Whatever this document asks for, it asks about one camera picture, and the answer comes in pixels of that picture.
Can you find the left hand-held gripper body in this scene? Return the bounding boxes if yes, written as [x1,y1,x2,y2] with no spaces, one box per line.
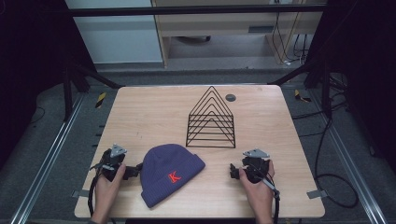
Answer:
[90,143,128,183]

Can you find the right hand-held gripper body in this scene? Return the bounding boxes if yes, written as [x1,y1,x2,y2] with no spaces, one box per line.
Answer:
[239,148,272,185]

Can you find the purple knit beanie hat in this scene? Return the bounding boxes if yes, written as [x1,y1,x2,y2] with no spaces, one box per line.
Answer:
[139,143,206,209]

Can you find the person's right hand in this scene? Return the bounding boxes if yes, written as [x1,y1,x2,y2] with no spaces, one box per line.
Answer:
[238,160,276,217]

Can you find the person's left hand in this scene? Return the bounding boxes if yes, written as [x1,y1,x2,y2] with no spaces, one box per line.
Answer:
[92,163,127,217]

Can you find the yellow black striped tape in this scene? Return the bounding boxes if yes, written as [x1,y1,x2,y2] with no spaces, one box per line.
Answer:
[293,89,313,104]
[94,91,107,109]

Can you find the black metal stand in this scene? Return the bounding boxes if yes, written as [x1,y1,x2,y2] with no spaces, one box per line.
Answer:
[61,60,123,123]
[268,57,332,119]

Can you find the white cabinet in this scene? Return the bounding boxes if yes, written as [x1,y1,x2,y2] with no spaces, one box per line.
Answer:
[64,0,164,65]

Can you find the black curtain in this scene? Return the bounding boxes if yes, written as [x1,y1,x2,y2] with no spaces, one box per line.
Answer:
[306,0,396,175]
[0,0,97,171]

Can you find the light wooden desk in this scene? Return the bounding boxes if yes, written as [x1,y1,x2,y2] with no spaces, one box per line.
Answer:
[150,0,325,68]

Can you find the black wire triangular rack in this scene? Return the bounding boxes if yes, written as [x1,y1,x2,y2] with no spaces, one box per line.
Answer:
[185,85,237,149]

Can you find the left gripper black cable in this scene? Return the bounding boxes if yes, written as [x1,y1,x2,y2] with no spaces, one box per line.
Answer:
[87,169,105,217]

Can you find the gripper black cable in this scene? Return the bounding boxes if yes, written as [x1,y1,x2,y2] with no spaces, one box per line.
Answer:
[248,162,281,224]
[87,169,105,217]

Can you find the grey metal table bracket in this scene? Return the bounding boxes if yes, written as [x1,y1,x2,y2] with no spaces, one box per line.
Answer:
[71,189,91,199]
[305,189,329,201]

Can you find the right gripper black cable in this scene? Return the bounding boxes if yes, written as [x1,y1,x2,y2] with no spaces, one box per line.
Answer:
[248,162,281,224]

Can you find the black looped floor cable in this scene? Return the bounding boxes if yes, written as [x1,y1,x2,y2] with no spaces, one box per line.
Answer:
[291,92,361,210]

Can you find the aluminium floor rail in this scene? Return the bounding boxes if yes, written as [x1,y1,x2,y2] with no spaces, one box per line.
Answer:
[9,92,86,224]
[307,89,389,224]

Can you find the hanging cables under desk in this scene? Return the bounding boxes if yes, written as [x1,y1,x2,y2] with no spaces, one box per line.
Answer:
[271,11,310,67]

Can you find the black horizontal frame bar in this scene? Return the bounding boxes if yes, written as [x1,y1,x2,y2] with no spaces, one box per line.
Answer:
[65,3,329,18]

